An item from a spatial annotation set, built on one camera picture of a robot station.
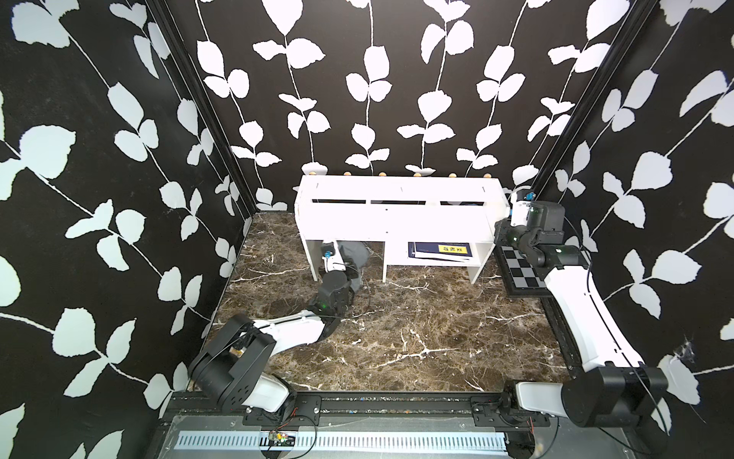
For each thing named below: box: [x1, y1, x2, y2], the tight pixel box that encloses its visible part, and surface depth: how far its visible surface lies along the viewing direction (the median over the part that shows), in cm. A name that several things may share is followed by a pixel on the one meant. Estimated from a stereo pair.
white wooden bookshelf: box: [294, 175, 511, 285], surface depth 84 cm
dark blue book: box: [408, 241, 474, 263], surface depth 92 cm
